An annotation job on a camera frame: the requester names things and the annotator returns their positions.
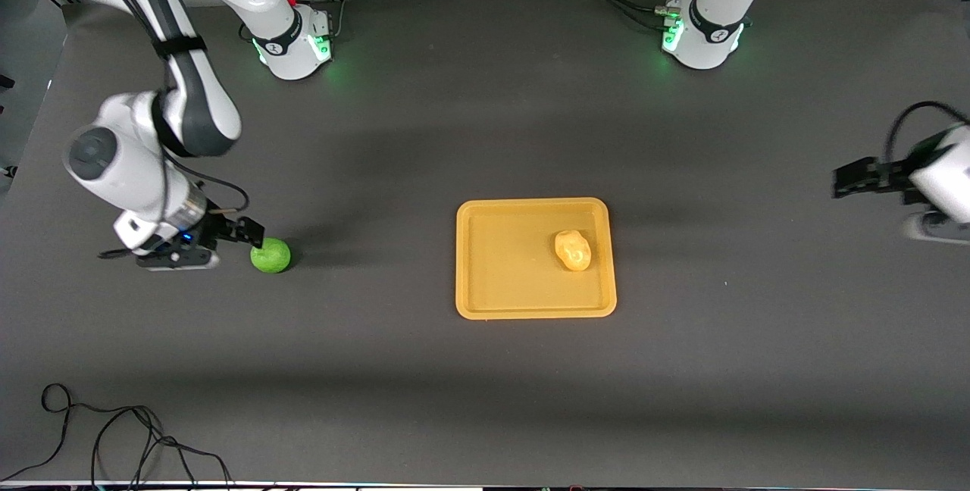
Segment green lime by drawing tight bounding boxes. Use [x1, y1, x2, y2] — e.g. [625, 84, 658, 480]
[250, 237, 293, 275]

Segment yellow potato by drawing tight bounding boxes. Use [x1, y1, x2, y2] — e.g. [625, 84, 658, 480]
[554, 229, 593, 273]

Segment orange plastic tray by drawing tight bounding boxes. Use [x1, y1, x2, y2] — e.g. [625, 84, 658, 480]
[455, 198, 618, 321]

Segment dark grey table mat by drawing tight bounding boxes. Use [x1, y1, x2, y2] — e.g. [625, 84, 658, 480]
[0, 0, 970, 489]

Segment thin black loose cable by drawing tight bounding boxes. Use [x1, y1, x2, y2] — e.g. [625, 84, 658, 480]
[0, 383, 233, 489]

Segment black right arm base cables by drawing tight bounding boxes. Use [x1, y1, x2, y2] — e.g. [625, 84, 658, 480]
[279, 0, 346, 43]

